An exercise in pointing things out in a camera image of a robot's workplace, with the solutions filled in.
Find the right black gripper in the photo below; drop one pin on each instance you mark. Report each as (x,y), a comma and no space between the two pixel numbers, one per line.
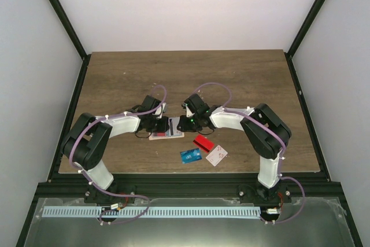
(184,126)

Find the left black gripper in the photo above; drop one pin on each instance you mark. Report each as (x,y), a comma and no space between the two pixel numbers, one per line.
(164,128)

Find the beige leather card holder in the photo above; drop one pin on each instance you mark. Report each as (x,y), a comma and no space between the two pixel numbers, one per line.
(163,135)

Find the white card black magstripe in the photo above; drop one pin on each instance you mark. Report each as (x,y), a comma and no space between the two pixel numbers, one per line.
(173,131)

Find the red card black stripe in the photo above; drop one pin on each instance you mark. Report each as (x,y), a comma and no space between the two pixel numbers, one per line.
(203,143)

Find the blue white card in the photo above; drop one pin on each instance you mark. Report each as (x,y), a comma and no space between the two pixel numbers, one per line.
(190,156)

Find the white card pink pattern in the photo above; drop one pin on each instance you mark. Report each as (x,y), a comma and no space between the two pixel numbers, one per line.
(216,155)

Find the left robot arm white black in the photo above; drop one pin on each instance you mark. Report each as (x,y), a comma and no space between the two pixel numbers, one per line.
(85,143)

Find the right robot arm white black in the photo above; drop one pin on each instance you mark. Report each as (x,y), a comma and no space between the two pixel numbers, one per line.
(267,133)

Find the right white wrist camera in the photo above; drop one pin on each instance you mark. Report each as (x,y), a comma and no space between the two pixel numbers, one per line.
(189,112)

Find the black aluminium front rail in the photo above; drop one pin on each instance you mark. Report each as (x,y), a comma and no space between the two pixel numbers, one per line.
(183,185)

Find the light blue slotted cable duct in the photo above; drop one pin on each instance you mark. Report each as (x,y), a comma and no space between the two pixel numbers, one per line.
(155,212)

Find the left black frame post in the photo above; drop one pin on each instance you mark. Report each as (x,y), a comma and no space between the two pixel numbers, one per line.
(68,27)

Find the black frame post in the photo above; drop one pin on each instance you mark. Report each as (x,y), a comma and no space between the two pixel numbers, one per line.
(303,30)
(68,27)

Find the right black frame post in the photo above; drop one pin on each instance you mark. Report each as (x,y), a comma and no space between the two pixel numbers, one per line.
(303,30)

